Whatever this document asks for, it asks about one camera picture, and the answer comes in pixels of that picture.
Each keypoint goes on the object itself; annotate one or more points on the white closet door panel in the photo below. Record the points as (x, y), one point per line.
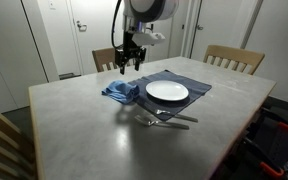
(7, 50)

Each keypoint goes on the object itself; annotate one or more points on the light wooden slat-back chair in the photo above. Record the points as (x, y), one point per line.
(234, 53)
(4, 146)
(100, 60)

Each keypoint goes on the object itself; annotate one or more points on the silver spoon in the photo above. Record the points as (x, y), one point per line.
(164, 124)

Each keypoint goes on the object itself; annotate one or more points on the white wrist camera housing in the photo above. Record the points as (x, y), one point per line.
(149, 36)

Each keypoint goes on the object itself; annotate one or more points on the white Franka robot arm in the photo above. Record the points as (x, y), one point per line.
(170, 8)

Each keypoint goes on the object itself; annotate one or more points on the blue cloth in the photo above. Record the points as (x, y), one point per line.
(120, 91)

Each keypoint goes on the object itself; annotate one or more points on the small black door frame plate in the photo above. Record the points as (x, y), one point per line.
(183, 26)

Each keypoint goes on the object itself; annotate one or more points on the dark blue placemat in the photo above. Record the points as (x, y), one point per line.
(194, 86)

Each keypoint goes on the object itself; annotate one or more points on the small white light switch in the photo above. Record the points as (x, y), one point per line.
(52, 4)

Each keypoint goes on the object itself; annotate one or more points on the silver fork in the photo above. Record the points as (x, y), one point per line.
(180, 116)

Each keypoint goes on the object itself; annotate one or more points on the orange and black bar clamp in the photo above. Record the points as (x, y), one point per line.
(270, 168)
(285, 126)

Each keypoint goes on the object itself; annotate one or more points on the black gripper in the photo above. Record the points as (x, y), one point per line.
(129, 50)

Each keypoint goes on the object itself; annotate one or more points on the white round plate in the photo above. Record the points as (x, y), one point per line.
(167, 90)

